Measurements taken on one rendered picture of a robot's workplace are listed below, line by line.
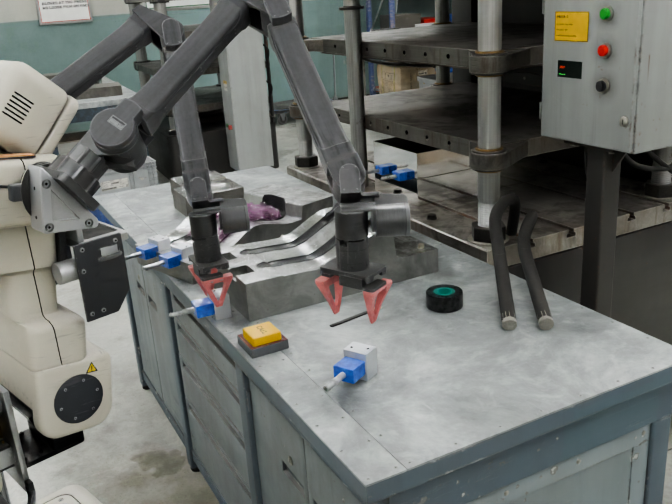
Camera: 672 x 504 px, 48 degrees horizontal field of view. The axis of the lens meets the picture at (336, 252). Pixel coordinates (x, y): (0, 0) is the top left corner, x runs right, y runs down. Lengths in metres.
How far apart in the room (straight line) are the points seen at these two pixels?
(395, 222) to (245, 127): 4.87
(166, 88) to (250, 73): 4.66
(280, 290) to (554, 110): 0.84
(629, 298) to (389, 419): 1.38
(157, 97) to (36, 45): 7.40
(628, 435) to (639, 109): 0.74
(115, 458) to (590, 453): 1.75
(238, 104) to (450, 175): 3.72
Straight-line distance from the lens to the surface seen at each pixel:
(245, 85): 6.05
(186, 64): 1.44
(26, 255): 1.53
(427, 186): 2.46
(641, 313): 2.58
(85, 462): 2.80
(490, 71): 1.98
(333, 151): 1.31
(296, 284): 1.67
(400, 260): 1.79
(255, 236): 1.99
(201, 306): 1.67
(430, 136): 2.35
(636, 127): 1.86
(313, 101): 1.37
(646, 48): 1.84
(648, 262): 2.53
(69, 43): 8.81
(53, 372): 1.59
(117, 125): 1.36
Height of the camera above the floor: 1.49
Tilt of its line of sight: 20 degrees down
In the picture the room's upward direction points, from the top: 4 degrees counter-clockwise
